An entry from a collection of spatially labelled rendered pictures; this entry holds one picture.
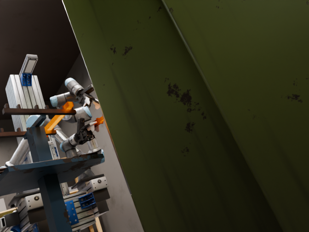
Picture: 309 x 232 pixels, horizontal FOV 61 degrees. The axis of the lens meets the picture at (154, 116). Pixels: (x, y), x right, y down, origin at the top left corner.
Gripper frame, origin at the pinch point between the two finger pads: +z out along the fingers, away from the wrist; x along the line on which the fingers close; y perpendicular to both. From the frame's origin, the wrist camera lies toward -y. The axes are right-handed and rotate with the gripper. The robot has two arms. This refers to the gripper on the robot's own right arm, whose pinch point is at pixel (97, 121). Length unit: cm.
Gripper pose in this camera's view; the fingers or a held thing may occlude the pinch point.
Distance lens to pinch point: 175.6
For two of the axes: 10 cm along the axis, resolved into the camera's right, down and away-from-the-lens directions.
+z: 7.8, -4.7, -4.1
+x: -5.1, -1.0, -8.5
